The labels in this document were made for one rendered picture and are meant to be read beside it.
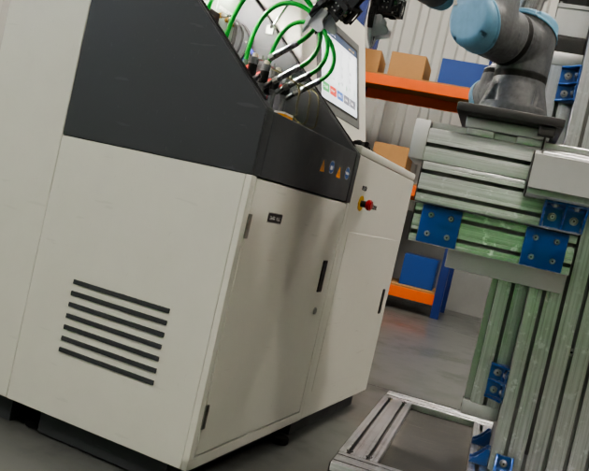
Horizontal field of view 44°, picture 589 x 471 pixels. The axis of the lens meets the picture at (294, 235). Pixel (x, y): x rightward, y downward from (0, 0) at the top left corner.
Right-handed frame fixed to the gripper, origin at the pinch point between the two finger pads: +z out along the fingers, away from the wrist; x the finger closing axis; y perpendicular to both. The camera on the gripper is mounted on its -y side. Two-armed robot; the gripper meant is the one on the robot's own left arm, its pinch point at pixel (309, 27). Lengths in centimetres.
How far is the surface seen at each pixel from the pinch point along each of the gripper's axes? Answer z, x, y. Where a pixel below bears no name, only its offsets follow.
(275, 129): 7.4, -32.5, 30.5
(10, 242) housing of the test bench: 79, -63, 10
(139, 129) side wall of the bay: 32, -47, 10
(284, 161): 14.7, -25.3, 34.7
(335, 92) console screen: 34, 58, -9
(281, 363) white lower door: 63, -11, 72
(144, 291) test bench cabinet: 52, -53, 45
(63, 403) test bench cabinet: 87, -65, 55
